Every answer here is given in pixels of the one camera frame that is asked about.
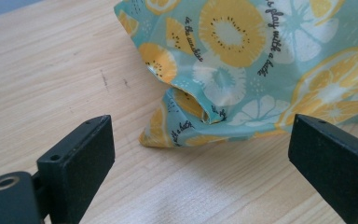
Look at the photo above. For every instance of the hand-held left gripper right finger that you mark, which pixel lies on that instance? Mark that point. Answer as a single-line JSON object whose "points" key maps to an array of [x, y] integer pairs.
{"points": [[335, 155]]}

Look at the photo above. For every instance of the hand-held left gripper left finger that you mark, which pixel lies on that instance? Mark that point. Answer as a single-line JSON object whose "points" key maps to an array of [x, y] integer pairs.
{"points": [[77, 161]]}

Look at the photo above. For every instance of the teal citrus print cloth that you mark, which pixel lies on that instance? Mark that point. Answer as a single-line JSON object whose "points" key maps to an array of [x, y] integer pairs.
{"points": [[245, 71]]}

